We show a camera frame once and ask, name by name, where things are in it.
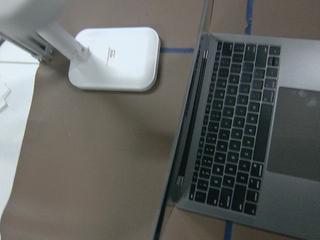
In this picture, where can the grey laptop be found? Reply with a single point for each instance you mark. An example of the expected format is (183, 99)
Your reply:
(248, 145)

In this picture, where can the white side table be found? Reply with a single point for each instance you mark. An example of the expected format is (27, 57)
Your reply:
(17, 79)

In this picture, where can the white desk lamp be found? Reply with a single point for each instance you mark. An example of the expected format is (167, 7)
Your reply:
(102, 59)

